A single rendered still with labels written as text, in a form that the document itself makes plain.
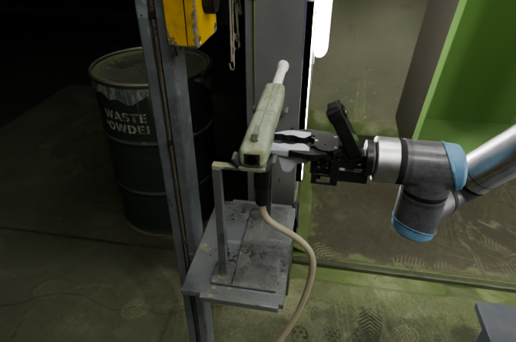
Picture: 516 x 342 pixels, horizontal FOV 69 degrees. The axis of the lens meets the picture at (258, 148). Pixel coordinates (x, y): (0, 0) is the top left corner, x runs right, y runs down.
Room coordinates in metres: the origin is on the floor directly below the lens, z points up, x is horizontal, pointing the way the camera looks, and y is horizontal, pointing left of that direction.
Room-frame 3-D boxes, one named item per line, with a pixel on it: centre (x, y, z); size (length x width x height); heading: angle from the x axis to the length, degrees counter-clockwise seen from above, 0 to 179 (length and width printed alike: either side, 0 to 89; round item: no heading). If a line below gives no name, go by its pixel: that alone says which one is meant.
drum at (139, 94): (1.75, 0.51, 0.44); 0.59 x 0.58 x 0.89; 61
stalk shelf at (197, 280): (0.66, 0.03, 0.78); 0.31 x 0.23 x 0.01; 170
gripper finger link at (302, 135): (0.67, -0.07, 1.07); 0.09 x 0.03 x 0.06; 71
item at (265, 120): (0.77, -0.03, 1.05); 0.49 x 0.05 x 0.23; 170
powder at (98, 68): (1.75, 0.51, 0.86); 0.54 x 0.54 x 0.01
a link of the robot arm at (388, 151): (0.62, -0.25, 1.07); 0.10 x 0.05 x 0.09; 170
